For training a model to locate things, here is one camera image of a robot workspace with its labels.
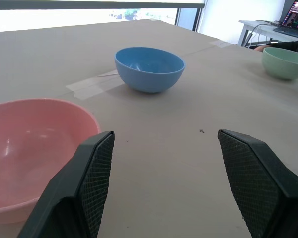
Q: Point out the clear tape strip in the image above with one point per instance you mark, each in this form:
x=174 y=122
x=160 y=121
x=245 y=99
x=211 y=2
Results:
x=89 y=85
x=220 y=43

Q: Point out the grey side desk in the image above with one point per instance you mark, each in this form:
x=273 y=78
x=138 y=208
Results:
x=260 y=31

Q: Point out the person in dark sleeve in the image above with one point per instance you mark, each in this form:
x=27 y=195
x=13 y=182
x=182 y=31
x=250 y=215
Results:
x=291 y=45

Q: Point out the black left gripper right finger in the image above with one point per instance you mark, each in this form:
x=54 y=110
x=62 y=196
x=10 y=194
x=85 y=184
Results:
x=258 y=183

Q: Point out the pink plastic bowl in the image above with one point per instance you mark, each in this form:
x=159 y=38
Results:
x=27 y=153

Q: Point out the open laptop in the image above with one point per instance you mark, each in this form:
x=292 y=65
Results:
x=294 y=19

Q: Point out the blue plastic bowl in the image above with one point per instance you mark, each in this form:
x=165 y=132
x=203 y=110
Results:
x=149 y=69

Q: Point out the dark window frame post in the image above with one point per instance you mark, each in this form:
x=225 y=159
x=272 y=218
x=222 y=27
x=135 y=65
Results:
x=198 y=18

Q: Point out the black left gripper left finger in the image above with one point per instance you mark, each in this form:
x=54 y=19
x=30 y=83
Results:
x=72 y=193

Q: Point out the green plastic bowl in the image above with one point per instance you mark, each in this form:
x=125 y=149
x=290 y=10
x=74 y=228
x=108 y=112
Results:
x=283 y=63

